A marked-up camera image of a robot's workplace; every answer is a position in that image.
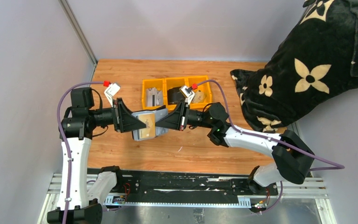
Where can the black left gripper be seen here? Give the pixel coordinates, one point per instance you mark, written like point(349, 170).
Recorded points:
point(116, 115)

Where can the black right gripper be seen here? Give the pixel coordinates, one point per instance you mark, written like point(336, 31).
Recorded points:
point(182, 115)

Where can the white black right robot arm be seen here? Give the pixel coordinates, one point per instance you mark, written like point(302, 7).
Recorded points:
point(292, 157)

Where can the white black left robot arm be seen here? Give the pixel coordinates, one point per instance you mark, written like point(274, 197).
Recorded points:
point(78, 204)

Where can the black card holders in bin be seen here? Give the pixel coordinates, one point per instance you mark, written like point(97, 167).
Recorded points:
point(174, 96)

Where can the beige card in right bin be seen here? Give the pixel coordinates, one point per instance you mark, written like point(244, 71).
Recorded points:
point(199, 97)

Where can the yellow bin with cards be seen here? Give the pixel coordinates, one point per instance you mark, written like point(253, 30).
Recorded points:
point(158, 83)

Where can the silver cards in bin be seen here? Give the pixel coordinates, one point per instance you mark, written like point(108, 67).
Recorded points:
point(154, 97)

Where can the yellow bin right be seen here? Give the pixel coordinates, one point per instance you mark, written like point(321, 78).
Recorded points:
point(204, 87)

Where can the yellow bin with holders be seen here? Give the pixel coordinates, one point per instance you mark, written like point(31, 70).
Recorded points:
point(170, 83)

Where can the black plush flower blanket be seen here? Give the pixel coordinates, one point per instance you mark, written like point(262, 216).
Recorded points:
point(317, 61)

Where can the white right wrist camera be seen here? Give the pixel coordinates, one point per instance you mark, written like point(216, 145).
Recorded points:
point(188, 93)

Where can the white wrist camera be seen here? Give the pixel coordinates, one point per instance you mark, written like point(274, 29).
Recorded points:
point(188, 93)
point(110, 91)

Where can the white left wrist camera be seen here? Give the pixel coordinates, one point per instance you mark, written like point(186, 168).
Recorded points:
point(110, 91)

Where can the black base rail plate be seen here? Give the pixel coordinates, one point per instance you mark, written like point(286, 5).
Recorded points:
point(186, 188)

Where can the aluminium corner frame post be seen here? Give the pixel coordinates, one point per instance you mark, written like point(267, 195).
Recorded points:
point(78, 31)

